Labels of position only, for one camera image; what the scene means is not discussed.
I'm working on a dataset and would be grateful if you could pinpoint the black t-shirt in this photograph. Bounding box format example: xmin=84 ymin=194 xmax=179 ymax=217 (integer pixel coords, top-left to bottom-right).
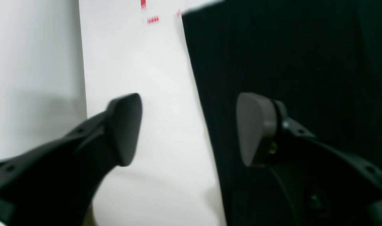
xmin=182 ymin=0 xmax=382 ymax=226

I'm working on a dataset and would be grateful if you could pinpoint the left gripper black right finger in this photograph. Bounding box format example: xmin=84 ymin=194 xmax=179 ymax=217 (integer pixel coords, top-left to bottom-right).
xmin=236 ymin=93 xmax=382 ymax=226

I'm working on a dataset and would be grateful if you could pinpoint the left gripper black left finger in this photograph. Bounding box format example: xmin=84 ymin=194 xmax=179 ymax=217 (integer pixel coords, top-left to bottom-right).
xmin=0 ymin=93 xmax=143 ymax=226

